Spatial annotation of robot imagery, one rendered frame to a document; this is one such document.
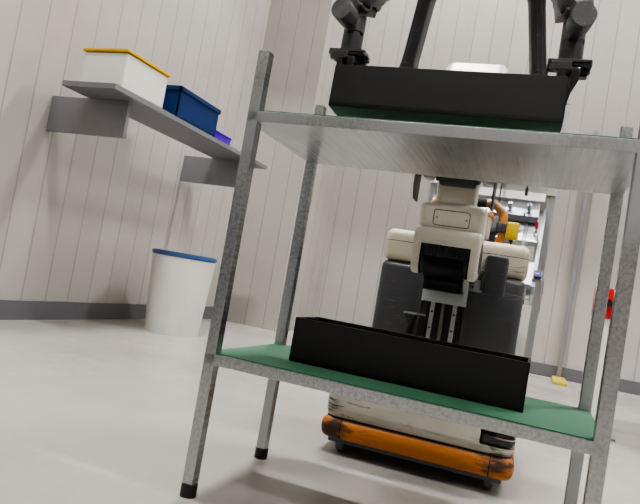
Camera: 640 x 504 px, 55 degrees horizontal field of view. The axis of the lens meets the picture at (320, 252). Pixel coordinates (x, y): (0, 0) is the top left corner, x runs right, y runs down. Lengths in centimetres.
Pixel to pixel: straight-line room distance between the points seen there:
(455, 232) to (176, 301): 274
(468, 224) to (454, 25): 530
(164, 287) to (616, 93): 474
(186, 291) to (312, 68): 282
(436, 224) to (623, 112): 487
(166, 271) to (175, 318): 34
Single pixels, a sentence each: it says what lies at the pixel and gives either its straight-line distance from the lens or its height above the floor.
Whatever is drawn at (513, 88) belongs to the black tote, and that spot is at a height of 109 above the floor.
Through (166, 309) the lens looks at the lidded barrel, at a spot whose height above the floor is 17.
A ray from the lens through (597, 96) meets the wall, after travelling 689.
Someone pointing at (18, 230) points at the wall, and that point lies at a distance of 417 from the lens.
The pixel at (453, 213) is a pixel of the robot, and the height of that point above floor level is 86.
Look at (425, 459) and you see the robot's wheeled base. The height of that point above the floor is 6.
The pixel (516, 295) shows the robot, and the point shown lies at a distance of 235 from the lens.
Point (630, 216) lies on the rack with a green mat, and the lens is 136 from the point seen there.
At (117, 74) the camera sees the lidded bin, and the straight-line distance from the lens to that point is 383.
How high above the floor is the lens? 57
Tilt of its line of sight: 2 degrees up
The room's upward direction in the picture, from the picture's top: 10 degrees clockwise
